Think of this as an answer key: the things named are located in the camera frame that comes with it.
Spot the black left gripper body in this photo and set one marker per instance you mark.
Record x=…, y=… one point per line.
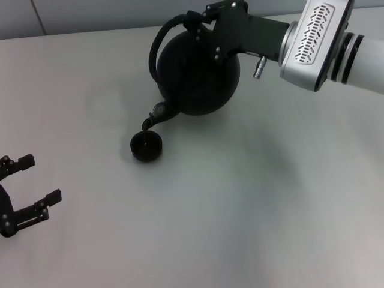
x=7, y=219

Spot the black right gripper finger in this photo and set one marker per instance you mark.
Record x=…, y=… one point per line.
x=196, y=17
x=211, y=39

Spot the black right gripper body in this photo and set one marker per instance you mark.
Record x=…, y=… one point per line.
x=249, y=33

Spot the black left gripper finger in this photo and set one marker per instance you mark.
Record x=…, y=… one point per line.
x=27, y=162
x=54, y=197

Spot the black round teapot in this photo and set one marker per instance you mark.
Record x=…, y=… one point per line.
x=198, y=90

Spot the small black teacup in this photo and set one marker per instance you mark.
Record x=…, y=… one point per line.
x=147, y=155

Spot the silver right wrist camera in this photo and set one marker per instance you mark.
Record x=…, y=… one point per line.
x=315, y=39

